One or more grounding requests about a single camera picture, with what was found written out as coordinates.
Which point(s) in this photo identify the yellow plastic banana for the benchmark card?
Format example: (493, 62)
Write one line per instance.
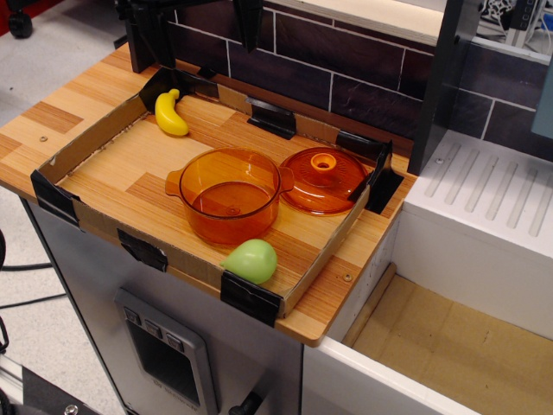
(167, 118)

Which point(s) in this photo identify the orange transparent pot lid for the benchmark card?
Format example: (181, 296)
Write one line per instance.
(325, 180)

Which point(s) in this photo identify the dark grey vertical post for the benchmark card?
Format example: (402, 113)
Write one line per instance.
(459, 25)

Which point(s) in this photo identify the cardboard fence with black tape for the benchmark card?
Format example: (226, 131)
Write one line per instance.
(110, 180)

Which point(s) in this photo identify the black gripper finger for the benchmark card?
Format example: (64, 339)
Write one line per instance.
(250, 15)
(147, 33)

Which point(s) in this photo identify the grey toy oven front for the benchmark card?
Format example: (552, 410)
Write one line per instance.
(168, 347)

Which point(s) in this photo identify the orange transparent plastic pot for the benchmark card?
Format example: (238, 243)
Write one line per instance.
(230, 195)

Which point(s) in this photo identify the green plastic pear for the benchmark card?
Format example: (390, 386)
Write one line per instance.
(254, 260)

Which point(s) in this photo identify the black caster wheel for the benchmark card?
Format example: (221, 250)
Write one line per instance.
(20, 25)

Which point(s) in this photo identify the white toy sink unit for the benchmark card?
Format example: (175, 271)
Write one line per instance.
(453, 315)

